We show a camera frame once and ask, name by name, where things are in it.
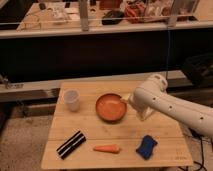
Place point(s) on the orange carrot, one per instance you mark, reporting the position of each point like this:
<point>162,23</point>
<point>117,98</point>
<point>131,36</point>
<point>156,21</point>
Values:
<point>113,148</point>

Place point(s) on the black bag on shelf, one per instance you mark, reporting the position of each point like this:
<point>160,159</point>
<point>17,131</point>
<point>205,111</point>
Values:
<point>112,17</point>

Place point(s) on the metal rail beam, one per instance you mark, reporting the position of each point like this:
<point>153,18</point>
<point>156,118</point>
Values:
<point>50,88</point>

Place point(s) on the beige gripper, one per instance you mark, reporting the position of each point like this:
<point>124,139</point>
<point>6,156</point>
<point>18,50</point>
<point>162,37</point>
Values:
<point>125,98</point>

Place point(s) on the translucent plastic cup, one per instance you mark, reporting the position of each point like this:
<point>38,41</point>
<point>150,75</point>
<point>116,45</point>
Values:
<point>71,99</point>

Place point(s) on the orange object on shelf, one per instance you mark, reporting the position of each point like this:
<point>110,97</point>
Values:
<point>135,13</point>

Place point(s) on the black striped case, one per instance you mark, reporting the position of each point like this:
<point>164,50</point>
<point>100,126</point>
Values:
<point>71,144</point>

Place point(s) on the white rectangular box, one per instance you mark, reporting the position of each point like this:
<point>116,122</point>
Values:
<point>144,115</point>

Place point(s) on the orange ceramic bowl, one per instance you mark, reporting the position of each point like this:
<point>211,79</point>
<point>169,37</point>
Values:
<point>110,108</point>

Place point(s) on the wooden table board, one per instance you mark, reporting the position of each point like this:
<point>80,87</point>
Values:
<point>171,149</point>

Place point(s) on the blue sponge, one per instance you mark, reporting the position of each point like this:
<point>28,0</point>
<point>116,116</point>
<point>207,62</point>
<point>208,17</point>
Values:
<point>146,147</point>

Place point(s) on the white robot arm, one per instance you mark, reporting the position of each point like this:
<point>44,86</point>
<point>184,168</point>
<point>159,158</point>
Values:
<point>151,96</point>

